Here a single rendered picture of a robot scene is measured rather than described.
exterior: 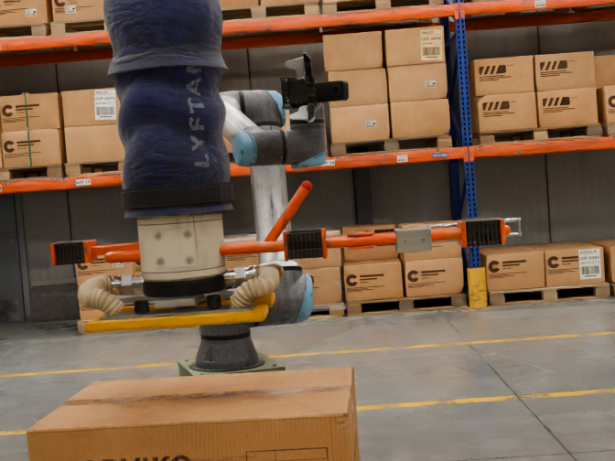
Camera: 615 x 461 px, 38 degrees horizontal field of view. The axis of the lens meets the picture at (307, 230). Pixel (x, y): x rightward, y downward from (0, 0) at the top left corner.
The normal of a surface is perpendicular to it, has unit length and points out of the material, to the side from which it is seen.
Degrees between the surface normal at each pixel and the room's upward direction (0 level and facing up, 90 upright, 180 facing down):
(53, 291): 38
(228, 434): 90
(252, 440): 90
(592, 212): 90
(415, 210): 90
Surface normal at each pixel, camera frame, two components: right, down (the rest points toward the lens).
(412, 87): -0.02, 0.11
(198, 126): 0.56, 0.32
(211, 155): 0.72, -0.22
